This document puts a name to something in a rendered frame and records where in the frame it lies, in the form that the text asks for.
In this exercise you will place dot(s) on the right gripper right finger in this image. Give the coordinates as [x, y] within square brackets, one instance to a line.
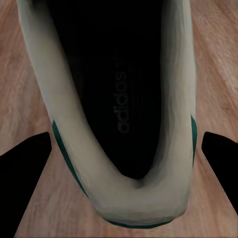
[222, 155]

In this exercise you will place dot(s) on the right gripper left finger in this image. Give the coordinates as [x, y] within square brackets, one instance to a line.
[20, 170]

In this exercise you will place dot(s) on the gym shoe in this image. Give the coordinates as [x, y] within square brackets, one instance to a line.
[118, 79]

